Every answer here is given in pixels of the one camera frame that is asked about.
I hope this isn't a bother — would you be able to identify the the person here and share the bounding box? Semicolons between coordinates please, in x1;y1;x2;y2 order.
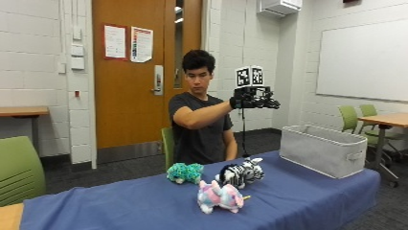
167;49;239;166

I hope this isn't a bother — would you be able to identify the black glove cable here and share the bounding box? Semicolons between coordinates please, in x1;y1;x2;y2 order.
239;107;249;158

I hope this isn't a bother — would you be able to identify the zebra plush toy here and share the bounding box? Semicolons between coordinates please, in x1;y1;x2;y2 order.
213;156;267;190

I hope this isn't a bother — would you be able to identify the wooden table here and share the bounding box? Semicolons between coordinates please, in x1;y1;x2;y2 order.
357;112;408;188
0;105;50;154

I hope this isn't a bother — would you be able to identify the whiteboard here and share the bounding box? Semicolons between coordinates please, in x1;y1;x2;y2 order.
314;19;408;103

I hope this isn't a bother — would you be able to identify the pink unicorn plush toy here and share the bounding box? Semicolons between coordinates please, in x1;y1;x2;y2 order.
196;179;252;215

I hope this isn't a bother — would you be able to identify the blue tablecloth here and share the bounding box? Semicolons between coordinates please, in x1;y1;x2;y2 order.
18;150;381;230

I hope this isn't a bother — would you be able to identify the wooden door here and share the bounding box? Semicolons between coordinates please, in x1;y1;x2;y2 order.
90;0;204;150

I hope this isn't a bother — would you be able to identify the white paper notice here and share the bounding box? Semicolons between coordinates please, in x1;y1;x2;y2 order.
103;24;127;60

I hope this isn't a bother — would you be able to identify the green chair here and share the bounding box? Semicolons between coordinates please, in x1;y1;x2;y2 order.
0;135;46;207
358;103;406;141
160;126;175;173
337;104;384;147

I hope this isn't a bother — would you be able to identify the grey fabric storage bin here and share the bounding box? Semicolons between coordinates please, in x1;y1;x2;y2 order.
277;125;368;180

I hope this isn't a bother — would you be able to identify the colourful paper notice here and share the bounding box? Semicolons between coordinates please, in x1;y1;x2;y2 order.
130;26;154;64

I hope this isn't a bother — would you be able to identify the metal door handle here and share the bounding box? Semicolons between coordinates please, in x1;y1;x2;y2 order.
150;64;164;97

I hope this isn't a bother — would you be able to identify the teal plush toy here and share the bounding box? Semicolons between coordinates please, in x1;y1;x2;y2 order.
166;162;204;186

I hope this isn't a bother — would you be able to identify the white wall unit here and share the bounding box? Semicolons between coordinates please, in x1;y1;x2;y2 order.
256;0;302;17

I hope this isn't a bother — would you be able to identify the white marker cube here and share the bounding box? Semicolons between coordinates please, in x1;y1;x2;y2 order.
235;65;265;88

